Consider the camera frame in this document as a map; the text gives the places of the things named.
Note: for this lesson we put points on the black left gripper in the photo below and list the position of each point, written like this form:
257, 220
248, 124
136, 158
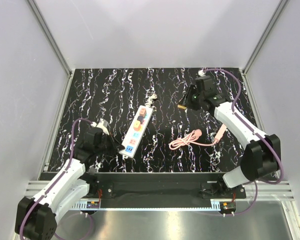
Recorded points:
115, 146

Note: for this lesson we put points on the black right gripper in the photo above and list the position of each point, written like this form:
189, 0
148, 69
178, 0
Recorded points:
186, 100

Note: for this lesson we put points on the white power strip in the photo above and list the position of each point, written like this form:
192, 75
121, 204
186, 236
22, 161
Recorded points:
132, 138

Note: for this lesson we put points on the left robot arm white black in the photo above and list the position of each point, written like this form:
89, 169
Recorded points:
37, 217

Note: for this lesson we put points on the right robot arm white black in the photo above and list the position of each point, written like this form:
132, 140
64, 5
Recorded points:
262, 152

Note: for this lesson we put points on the pink plug on strip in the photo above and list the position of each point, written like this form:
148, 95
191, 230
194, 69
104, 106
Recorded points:
143, 112

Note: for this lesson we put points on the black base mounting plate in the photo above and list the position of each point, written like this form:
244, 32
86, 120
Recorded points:
150, 191

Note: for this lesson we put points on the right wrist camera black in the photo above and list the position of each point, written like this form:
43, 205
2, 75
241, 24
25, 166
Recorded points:
205, 84

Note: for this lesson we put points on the right aluminium frame post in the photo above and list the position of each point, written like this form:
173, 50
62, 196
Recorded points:
265, 34

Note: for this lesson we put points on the aluminium frame post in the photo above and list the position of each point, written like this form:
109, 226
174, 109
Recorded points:
265, 34
49, 36

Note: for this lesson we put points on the left aluminium frame post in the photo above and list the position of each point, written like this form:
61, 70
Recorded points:
49, 36

